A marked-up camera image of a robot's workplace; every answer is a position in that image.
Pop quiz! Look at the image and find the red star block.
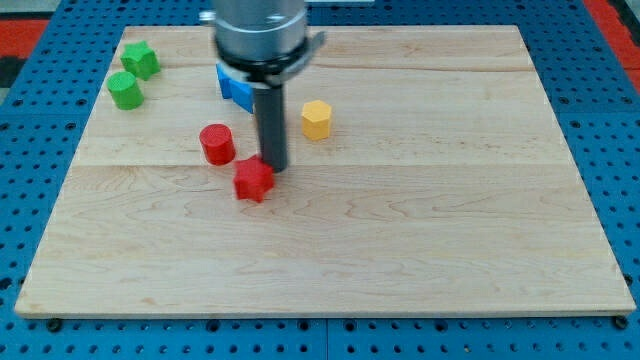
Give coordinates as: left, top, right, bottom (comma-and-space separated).
233, 155, 275, 203

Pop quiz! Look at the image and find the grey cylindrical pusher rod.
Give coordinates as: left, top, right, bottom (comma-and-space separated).
253, 86, 288, 173

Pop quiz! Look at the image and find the green star block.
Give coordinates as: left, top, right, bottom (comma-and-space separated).
120, 41, 161, 80

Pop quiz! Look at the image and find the yellow hexagon block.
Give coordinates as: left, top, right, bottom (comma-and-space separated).
302, 100, 332, 141

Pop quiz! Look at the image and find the wooden board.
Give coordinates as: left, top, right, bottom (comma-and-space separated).
15, 25, 636, 319

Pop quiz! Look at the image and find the red cylinder block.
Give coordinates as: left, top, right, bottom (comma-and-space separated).
199, 123, 236, 166

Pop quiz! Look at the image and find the blue block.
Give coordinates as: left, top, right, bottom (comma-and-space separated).
216, 63, 254, 114

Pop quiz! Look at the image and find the green cylinder block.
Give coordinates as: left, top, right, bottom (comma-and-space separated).
107, 71, 144, 110

